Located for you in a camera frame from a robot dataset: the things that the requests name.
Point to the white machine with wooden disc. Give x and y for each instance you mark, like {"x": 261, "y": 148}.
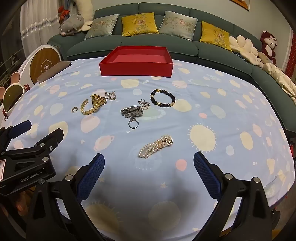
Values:
{"x": 44, "y": 62}

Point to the wall picture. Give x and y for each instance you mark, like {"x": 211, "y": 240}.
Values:
{"x": 241, "y": 4}

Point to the white flower plush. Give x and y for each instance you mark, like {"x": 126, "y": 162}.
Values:
{"x": 86, "y": 11}

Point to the white lace curtain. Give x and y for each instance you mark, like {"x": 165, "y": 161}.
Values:
{"x": 39, "y": 30}

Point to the red cardboard box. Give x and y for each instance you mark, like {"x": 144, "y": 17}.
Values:
{"x": 136, "y": 67}

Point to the yellow embroidered pillow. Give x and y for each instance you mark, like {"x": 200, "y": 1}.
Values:
{"x": 215, "y": 36}
{"x": 138, "y": 24}

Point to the small silver ear cuff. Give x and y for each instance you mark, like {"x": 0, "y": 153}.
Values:
{"x": 73, "y": 110}

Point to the brown pad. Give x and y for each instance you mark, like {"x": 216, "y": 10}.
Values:
{"x": 54, "y": 69}

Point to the silver wristwatch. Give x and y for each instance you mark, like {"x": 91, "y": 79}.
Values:
{"x": 133, "y": 110}

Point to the white toy with green lens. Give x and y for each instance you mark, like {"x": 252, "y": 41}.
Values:
{"x": 11, "y": 97}

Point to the green sofa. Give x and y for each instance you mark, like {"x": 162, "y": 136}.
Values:
{"x": 208, "y": 53}

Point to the cream flower cushion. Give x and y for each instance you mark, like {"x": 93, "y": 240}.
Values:
{"x": 244, "y": 47}

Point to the cream satin quilt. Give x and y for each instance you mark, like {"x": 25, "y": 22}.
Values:
{"x": 281, "y": 77}

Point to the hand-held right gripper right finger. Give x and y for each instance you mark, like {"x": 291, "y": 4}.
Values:
{"x": 205, "y": 176}

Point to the gold wristwatch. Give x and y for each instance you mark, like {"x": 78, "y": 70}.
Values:
{"x": 96, "y": 99}

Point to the blue planet print tablecloth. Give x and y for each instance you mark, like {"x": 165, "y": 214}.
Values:
{"x": 185, "y": 129}

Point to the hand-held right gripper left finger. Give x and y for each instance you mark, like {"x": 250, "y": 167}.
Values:
{"x": 92, "y": 176}

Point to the sage embroidered pillow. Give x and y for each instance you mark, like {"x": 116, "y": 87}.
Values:
{"x": 101, "y": 26}
{"x": 178, "y": 25}

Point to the pink round disc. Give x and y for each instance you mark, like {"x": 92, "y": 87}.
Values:
{"x": 16, "y": 78}

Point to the red monkey plush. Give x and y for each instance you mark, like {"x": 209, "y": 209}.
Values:
{"x": 268, "y": 45}

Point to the red toy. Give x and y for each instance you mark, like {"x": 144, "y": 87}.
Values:
{"x": 63, "y": 12}

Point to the person's left hand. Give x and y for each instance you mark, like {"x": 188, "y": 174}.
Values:
{"x": 22, "y": 198}

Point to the grey plush animal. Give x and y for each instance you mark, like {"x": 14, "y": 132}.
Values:
{"x": 70, "y": 24}

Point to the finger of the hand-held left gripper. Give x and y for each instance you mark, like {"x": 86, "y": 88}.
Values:
{"x": 50, "y": 139}
{"x": 20, "y": 128}

